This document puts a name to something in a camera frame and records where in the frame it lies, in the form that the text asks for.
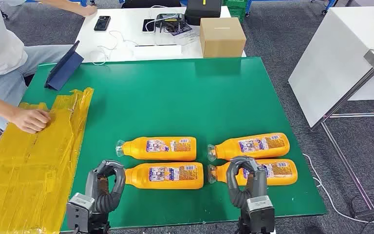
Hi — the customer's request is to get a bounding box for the brown cardboard box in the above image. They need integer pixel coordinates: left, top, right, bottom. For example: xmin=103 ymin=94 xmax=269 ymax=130
xmin=200 ymin=17 xmax=247 ymax=59

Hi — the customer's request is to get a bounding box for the green table mat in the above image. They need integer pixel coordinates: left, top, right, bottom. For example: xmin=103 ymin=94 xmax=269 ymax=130
xmin=21 ymin=57 xmax=328 ymax=232

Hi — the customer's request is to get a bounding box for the black handheld device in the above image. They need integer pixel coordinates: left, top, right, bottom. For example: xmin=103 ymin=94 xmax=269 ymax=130
xmin=155 ymin=13 xmax=187 ymax=33

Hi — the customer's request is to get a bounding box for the thin white looped cable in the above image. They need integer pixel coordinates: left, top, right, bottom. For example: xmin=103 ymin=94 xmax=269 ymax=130
xmin=89 ymin=30 xmax=139 ymax=66

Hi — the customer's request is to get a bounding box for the person's hand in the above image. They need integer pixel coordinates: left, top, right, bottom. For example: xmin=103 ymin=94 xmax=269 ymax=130
xmin=77 ymin=4 xmax=98 ymax=18
xmin=10 ymin=108 xmax=52 ymax=135

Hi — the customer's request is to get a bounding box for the tablet in blue case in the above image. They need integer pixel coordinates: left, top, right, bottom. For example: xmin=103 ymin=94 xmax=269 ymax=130
xmin=44 ymin=40 xmax=85 ymax=91

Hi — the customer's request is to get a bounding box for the black phone with white cable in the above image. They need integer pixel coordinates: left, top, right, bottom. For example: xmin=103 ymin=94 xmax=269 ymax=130
xmin=142 ymin=19 xmax=157 ymax=34

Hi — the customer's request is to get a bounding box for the white floor cable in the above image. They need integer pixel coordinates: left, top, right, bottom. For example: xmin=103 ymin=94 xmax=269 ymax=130
xmin=302 ymin=153 xmax=374 ymax=224

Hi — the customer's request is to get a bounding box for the green plastic crate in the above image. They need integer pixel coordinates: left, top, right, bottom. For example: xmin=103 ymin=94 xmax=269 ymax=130
xmin=222 ymin=0 xmax=249 ymax=23

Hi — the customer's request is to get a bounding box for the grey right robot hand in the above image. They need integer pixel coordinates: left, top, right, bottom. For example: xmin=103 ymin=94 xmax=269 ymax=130
xmin=226 ymin=156 xmax=268 ymax=209

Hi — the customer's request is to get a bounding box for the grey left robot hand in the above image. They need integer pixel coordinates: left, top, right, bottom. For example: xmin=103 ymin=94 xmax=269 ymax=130
xmin=85 ymin=159 xmax=127 ymax=214

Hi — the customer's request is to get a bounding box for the person's right hand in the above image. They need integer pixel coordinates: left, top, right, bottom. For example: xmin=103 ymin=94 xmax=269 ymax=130
xmin=10 ymin=108 xmax=52 ymax=135

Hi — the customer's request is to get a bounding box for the white desk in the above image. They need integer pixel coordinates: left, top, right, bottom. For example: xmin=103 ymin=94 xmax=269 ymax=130
xmin=75 ymin=5 xmax=247 ymax=63

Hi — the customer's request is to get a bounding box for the black phone with round camera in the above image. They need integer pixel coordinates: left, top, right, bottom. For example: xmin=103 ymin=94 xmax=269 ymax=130
xmin=93 ymin=15 xmax=112 ymax=32

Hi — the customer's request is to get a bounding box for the person's left hand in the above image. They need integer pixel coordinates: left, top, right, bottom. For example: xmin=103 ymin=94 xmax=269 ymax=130
xmin=77 ymin=4 xmax=98 ymax=18

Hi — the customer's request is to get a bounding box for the orange detergent bottle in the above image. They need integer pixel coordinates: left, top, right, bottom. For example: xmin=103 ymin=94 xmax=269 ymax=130
xmin=207 ymin=158 xmax=299 ymax=187
xmin=124 ymin=162 xmax=205 ymax=190
xmin=115 ymin=136 xmax=198 ymax=162
xmin=206 ymin=132 xmax=291 ymax=162

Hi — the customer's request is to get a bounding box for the flat white box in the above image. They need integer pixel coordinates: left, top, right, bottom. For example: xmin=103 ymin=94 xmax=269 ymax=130
xmin=132 ymin=44 xmax=183 ymax=61

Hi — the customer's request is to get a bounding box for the yellow taped cardboard sheet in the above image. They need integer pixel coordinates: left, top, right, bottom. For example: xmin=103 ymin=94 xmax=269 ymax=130
xmin=0 ymin=87 xmax=94 ymax=234

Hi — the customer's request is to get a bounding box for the white phone charging cable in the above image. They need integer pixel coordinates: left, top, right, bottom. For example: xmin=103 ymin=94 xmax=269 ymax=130
xmin=145 ymin=4 xmax=179 ymax=32

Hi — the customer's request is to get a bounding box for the blue metal cart frame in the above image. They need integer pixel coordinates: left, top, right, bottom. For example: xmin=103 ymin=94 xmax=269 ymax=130
xmin=245 ymin=0 xmax=338 ymax=17
xmin=25 ymin=0 xmax=95 ymax=7

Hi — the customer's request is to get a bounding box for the black hard case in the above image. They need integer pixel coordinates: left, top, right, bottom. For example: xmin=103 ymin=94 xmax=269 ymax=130
xmin=184 ymin=0 xmax=223 ymax=26

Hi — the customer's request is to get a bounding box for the printed blue leaflet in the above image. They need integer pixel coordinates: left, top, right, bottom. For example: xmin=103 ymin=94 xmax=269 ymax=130
xmin=168 ymin=23 xmax=193 ymax=37

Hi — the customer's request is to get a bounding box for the black floor cable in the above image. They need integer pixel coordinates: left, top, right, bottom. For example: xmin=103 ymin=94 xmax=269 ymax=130
xmin=350 ymin=193 xmax=374 ymax=223

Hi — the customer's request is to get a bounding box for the metal table frame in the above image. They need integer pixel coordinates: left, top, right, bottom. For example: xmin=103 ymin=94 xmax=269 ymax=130
xmin=311 ymin=68 xmax=374 ymax=220

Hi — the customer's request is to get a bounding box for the white side table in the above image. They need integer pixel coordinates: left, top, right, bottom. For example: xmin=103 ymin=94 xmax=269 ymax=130
xmin=288 ymin=6 xmax=374 ymax=129

